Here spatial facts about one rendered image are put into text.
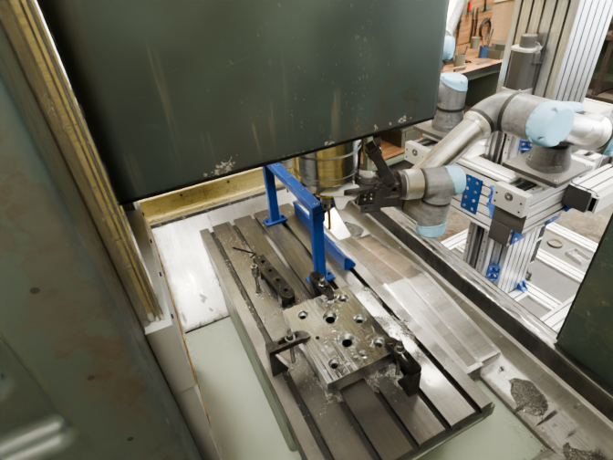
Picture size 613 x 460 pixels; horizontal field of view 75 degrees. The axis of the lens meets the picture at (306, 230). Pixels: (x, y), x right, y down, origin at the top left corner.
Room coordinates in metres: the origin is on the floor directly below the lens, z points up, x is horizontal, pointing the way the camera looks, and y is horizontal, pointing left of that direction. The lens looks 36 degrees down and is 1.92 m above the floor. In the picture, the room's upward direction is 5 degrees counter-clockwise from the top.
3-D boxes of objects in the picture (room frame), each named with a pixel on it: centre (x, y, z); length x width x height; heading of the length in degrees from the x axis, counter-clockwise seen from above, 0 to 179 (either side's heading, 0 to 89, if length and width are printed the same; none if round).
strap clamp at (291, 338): (0.74, 0.08, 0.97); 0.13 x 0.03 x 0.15; 113
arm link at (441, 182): (0.88, -0.34, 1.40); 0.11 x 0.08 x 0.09; 95
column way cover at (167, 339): (0.68, 0.35, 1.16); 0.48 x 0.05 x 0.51; 23
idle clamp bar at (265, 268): (1.07, 0.13, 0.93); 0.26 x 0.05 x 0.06; 28
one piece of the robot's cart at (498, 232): (1.37, -0.94, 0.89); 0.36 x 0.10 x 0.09; 118
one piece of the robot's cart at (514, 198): (1.35, -0.94, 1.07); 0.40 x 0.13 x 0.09; 118
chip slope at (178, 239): (1.45, 0.19, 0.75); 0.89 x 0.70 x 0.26; 113
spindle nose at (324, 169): (0.85, -0.06, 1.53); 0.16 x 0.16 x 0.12
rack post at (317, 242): (1.10, -0.04, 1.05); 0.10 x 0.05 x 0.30; 113
